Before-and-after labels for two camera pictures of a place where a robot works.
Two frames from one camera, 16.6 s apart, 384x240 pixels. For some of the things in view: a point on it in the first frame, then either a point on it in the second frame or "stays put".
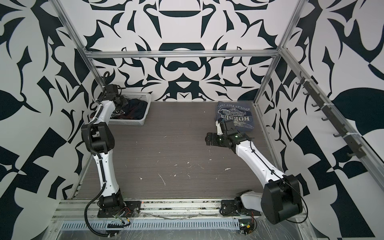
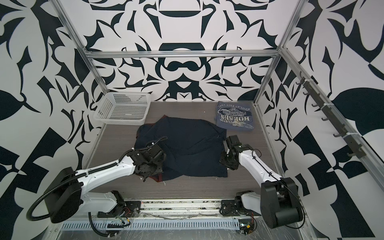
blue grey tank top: [241, 114] stays put
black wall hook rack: [355, 147] stays put
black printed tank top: [136, 109] → [193, 148]
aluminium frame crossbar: [181, 52] stays put
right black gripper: [214, 141] → [222, 159]
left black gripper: [125, 100] → [160, 164]
